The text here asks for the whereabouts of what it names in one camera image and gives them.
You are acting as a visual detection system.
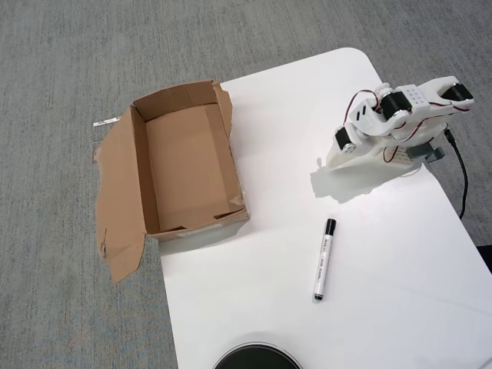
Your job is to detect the open brown cardboard box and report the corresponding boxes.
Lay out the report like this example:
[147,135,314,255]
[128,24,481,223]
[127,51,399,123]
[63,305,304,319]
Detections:
[93,79,251,284]

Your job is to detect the black round disc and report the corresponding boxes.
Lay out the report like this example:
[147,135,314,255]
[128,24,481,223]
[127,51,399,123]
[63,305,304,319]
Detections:
[212,332,304,369]

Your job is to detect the grey table clamp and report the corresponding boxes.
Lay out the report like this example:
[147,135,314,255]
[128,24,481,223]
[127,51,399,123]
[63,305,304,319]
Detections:
[407,144,447,165]

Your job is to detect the black power cable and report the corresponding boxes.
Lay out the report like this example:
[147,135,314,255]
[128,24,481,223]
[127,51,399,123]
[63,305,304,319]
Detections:
[443,128,469,221]

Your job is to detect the white marker pen black cap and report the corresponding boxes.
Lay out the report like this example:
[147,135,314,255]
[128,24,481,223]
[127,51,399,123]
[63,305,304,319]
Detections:
[311,218,338,302]

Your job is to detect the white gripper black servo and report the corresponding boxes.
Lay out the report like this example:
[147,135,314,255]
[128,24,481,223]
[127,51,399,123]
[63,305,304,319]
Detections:
[326,123,377,169]

